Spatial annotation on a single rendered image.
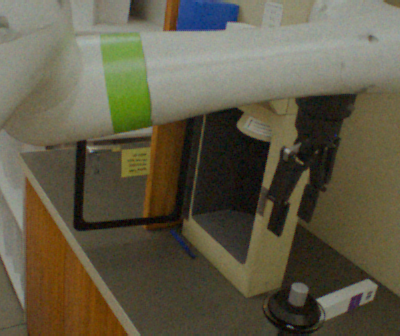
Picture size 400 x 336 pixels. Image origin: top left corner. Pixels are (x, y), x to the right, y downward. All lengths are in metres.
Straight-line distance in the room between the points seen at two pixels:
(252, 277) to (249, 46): 0.76
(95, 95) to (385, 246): 1.10
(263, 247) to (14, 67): 0.90
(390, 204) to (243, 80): 0.95
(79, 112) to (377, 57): 0.35
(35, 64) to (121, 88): 0.15
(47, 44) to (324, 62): 0.32
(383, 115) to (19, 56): 1.16
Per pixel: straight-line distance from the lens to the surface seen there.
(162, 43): 0.58
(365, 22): 0.65
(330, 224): 1.63
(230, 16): 1.19
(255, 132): 1.20
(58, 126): 0.57
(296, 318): 0.87
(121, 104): 0.56
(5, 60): 0.42
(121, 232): 1.47
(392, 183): 1.46
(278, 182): 0.84
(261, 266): 1.25
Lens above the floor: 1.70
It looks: 23 degrees down
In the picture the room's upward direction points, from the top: 9 degrees clockwise
